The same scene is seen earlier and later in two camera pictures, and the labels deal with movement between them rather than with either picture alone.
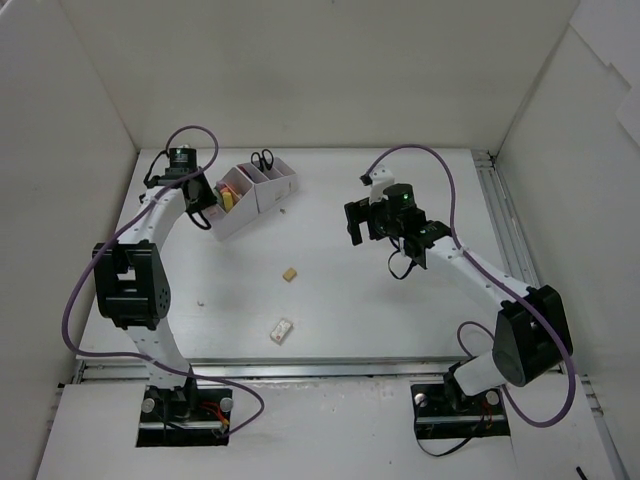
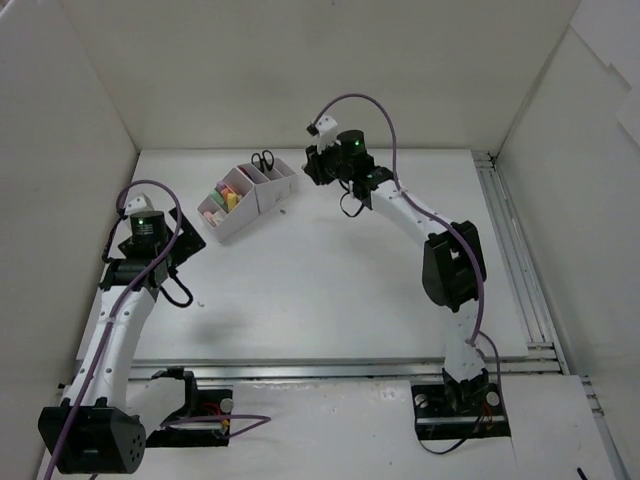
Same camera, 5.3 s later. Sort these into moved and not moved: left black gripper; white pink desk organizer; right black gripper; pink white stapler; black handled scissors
Moved: right black gripper; left black gripper; pink white stapler
Not moved: white pink desk organizer; black handled scissors
